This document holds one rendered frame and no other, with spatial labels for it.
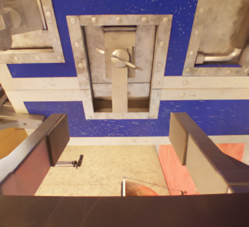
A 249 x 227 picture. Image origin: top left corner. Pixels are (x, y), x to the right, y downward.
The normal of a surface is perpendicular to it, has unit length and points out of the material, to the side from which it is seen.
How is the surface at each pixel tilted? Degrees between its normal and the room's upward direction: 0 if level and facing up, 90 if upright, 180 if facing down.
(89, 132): 90
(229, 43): 90
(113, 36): 90
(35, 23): 121
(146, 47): 90
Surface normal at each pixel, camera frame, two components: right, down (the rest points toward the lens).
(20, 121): 0.00, 0.64
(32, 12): 0.52, 0.55
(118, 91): 0.00, 0.29
